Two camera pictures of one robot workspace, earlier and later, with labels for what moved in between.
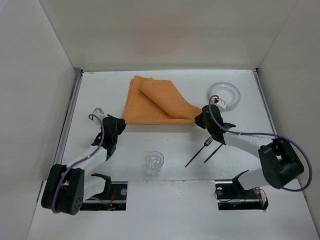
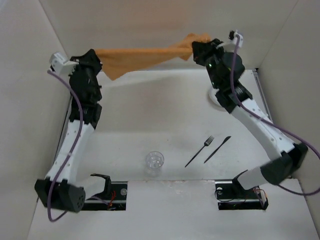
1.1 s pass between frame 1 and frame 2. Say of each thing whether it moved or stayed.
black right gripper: moved
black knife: stayed
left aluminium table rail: stayed
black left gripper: moved
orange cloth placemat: moved
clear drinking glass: stayed
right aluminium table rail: stayed
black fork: stayed
